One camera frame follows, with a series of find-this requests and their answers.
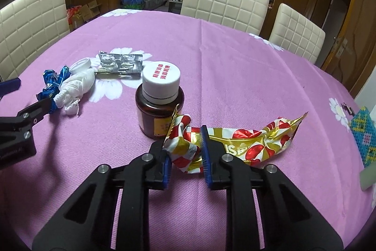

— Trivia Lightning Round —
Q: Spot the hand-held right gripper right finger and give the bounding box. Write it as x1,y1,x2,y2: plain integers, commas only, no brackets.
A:
200,125,344,251

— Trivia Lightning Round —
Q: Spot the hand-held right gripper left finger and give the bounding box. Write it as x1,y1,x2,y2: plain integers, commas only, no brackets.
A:
32,142,172,251

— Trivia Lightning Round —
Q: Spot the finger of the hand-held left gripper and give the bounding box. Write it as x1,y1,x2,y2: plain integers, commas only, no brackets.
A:
17,97,54,130
0,77,22,99

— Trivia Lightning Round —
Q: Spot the blue foil candy wrapper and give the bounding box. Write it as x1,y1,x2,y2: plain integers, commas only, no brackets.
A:
37,66,71,115

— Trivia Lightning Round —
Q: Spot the red gold foil wrapper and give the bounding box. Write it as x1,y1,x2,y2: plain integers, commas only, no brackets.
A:
163,104,309,174

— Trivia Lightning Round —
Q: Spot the crumpled white tissue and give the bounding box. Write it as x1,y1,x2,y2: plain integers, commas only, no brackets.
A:
53,69,96,116

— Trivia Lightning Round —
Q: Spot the brown medicine bottle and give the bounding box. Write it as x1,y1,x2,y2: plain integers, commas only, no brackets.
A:
135,61,185,140

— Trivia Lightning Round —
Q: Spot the white bottle cap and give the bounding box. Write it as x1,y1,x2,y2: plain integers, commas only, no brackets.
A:
68,58,91,74

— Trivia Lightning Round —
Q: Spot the cream quilted dining chair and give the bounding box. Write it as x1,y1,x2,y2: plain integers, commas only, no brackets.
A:
180,0,270,37
269,3,326,65
0,0,71,81

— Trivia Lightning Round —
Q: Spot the pink floral tablecloth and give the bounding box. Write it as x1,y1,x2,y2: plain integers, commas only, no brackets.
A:
0,8,376,251

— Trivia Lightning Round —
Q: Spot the silver blister pack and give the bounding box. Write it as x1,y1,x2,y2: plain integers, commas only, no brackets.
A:
94,50,143,75

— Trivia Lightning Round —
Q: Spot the cardboard box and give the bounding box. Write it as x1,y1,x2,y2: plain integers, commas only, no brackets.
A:
78,0,102,23

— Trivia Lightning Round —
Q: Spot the coffee table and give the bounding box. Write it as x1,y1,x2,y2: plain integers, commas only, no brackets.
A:
168,0,185,15

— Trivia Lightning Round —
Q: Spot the beaded tissue box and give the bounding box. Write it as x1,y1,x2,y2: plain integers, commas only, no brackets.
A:
349,106,376,167

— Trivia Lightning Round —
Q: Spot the pale green flat object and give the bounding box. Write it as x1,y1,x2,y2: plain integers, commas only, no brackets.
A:
360,163,376,191

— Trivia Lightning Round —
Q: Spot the wooden door with handle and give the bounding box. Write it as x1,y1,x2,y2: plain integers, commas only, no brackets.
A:
320,0,376,99

